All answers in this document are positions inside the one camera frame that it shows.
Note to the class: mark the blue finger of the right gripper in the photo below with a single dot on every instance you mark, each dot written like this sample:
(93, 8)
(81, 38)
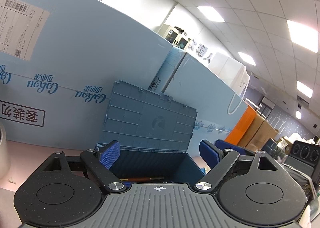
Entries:
(222, 145)

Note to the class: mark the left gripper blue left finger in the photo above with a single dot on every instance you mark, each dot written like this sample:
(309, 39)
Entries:
(98, 163)

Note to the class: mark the dark blue plastic storage box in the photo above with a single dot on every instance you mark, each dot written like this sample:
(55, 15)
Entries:
(154, 133)

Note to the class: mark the orange cardboard box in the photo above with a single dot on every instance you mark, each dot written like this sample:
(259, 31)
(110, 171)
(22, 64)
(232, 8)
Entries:
(241, 127)

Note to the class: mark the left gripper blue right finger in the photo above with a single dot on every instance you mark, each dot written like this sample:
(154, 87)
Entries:
(221, 163)

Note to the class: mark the white appliance on shelf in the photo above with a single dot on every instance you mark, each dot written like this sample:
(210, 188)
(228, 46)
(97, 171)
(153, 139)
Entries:
(177, 38)

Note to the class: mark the white paper gift bag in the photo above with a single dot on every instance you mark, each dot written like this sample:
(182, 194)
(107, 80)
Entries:
(234, 74)

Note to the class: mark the brown cardboard box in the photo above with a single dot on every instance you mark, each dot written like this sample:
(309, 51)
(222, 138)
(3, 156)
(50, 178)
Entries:
(257, 135)

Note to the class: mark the orange pencil in box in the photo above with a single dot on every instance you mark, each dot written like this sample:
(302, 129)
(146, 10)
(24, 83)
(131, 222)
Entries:
(142, 179)

